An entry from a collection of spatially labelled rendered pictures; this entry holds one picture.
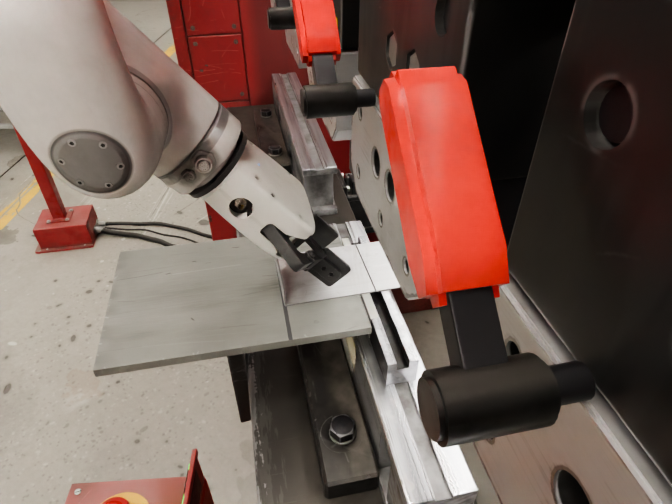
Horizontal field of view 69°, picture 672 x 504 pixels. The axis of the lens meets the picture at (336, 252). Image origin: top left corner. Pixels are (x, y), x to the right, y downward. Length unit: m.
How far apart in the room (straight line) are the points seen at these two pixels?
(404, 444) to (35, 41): 0.39
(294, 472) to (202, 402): 1.18
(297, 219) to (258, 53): 0.91
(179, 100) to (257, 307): 0.22
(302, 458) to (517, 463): 0.39
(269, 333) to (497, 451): 0.33
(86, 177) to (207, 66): 0.99
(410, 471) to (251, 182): 0.27
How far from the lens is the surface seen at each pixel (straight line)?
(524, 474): 0.18
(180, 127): 0.40
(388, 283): 0.54
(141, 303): 0.55
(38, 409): 1.89
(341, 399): 0.55
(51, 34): 0.32
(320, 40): 0.30
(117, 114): 0.33
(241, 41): 1.30
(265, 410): 0.59
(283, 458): 0.55
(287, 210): 0.43
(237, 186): 0.42
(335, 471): 0.51
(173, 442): 1.65
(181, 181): 0.43
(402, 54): 0.25
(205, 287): 0.55
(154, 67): 0.40
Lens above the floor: 1.36
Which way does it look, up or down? 38 degrees down
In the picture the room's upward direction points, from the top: straight up
